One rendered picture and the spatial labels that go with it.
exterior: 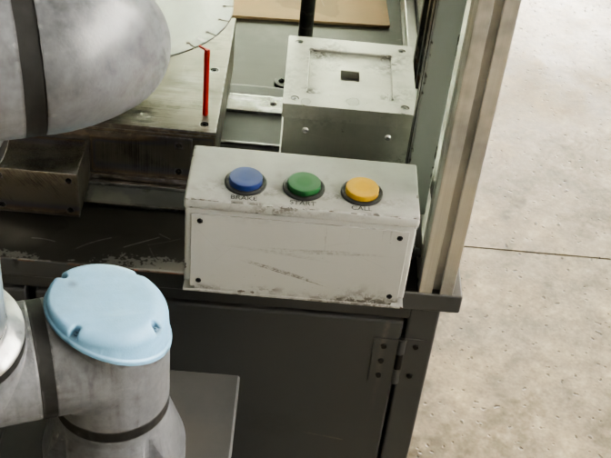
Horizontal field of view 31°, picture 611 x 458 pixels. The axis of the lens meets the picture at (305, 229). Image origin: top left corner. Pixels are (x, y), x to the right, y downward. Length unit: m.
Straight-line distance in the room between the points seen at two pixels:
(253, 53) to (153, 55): 1.12
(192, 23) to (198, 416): 0.56
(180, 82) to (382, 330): 0.45
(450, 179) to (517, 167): 1.69
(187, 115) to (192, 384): 0.41
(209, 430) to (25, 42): 0.65
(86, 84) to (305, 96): 0.80
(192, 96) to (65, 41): 0.87
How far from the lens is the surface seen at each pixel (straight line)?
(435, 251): 1.37
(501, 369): 2.41
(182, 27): 1.51
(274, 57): 1.85
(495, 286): 2.60
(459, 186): 1.32
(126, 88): 0.72
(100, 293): 1.05
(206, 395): 1.26
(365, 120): 1.46
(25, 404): 1.05
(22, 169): 1.47
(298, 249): 1.32
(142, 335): 1.02
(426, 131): 1.39
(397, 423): 1.63
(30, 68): 0.68
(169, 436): 1.15
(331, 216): 1.29
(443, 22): 1.31
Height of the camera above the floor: 1.70
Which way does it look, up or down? 40 degrees down
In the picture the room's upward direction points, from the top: 6 degrees clockwise
